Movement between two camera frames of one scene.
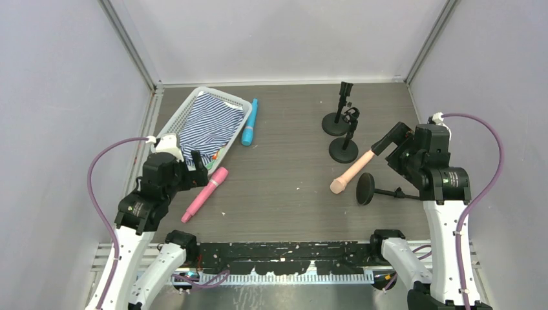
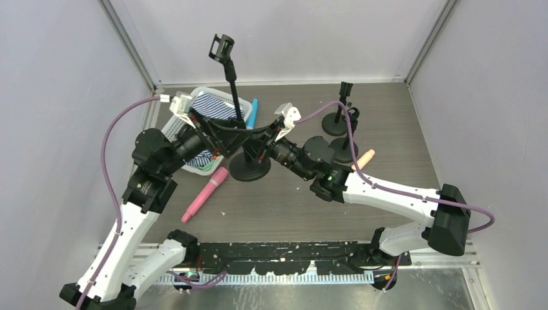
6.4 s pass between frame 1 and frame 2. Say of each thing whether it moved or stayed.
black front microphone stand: stayed
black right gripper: moved
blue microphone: stayed
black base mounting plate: stayed
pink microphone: stayed
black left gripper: moved
